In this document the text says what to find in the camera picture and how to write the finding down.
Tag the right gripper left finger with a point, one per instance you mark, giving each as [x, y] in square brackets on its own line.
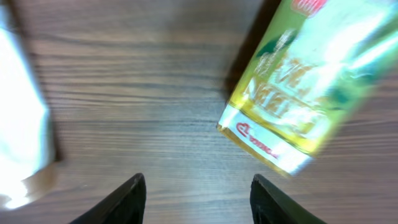
[125, 205]

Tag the white cream tube gold cap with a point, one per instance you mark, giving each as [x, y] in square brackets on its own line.
[27, 148]

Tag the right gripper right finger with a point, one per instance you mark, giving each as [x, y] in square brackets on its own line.
[270, 205]

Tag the green yellow snack pouch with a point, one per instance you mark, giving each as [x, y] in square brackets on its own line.
[315, 64]

